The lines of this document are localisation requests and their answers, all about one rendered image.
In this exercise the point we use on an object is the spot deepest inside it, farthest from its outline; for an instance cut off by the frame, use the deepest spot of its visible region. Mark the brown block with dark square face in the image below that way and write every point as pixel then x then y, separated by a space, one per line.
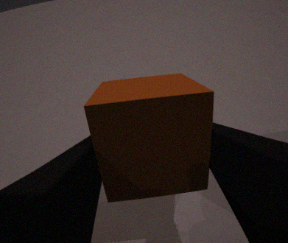
pixel 151 135

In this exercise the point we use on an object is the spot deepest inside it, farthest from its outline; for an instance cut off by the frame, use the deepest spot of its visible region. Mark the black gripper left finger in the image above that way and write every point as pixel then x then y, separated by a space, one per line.
pixel 56 203

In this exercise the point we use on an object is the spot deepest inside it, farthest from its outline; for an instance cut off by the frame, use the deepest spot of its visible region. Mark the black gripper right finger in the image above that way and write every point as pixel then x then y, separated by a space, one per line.
pixel 252 172

